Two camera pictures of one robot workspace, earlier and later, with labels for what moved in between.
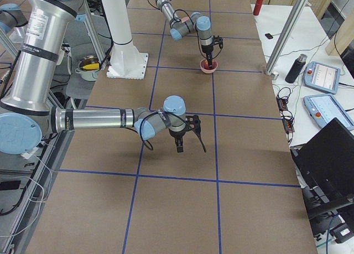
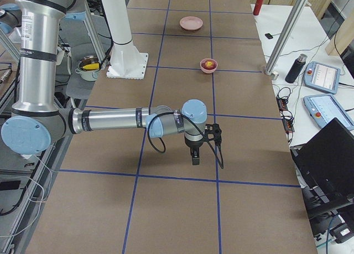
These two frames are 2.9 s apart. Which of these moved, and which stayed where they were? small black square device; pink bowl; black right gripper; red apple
Moved: black right gripper
Stayed: red apple; pink bowl; small black square device
